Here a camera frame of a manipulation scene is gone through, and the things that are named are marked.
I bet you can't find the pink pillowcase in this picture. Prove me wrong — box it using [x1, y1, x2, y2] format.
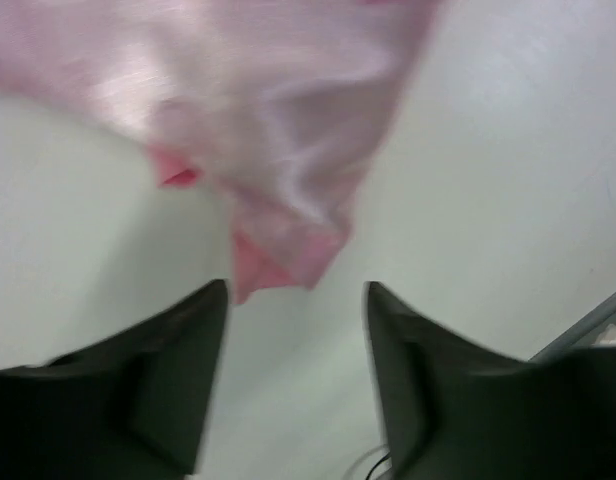
[0, 1, 440, 303]

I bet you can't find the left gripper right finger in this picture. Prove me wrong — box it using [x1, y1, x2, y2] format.
[366, 282, 616, 479]

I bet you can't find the aluminium table frame rail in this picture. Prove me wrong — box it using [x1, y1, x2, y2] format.
[532, 292, 616, 361]

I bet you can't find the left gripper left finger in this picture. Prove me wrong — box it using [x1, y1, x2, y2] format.
[0, 280, 229, 480]

